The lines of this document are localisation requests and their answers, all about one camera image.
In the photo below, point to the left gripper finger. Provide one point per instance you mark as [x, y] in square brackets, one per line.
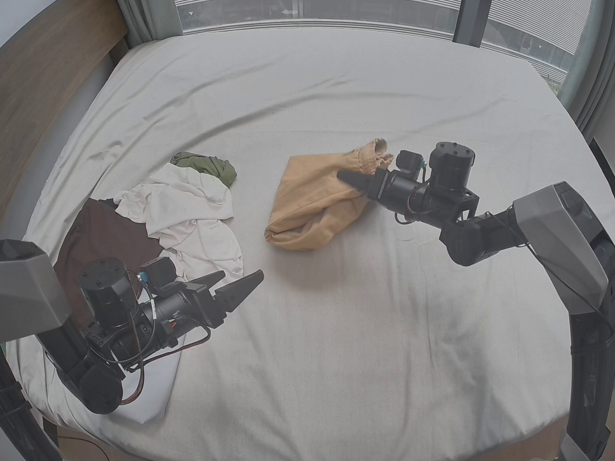
[240, 288]
[206, 280]

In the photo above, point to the grey-green curtain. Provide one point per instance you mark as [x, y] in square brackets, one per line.
[144, 3]
[593, 41]

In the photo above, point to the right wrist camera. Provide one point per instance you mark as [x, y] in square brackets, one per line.
[408, 162]

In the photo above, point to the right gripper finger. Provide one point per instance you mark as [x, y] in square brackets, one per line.
[358, 182]

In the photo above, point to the tan yellow shorts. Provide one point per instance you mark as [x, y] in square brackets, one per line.
[312, 199]

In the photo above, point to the bed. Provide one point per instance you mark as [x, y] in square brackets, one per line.
[336, 344]

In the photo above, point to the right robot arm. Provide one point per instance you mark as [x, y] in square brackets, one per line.
[557, 238]

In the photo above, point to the olive green garment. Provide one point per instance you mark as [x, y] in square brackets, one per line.
[206, 165]

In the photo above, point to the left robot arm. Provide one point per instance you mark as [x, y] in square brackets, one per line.
[29, 286]

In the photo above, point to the bluish white garment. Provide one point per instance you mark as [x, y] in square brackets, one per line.
[153, 392]

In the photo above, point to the cream white garment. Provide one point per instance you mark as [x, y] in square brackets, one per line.
[192, 209]

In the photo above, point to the dark brown garment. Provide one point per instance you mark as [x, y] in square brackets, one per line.
[105, 233]

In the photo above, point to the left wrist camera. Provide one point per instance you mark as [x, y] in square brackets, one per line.
[158, 272]

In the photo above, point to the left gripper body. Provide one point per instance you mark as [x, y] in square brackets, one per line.
[192, 305]

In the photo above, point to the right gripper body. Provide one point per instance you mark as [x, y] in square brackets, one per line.
[401, 192]

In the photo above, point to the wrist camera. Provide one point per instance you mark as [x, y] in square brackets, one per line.
[408, 162]
[158, 272]

